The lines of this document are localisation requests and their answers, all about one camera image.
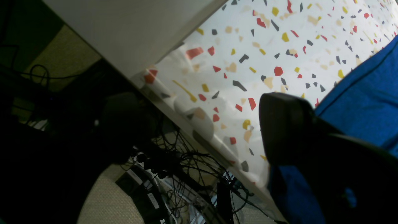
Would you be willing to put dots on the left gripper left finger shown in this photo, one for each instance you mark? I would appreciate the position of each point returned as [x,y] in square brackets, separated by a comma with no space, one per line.
[46,178]

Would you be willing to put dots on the terrazzo pattern table cover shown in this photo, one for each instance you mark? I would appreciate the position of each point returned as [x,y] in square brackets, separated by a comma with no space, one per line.
[214,81]

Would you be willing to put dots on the black wire rack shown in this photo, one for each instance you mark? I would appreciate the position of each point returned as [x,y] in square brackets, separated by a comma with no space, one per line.
[168,186]

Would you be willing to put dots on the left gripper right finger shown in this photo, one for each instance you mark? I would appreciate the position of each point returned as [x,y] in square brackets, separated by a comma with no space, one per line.
[319,174]

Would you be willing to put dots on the navy blue t-shirt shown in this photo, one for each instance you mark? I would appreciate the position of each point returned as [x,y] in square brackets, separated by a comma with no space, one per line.
[364,104]

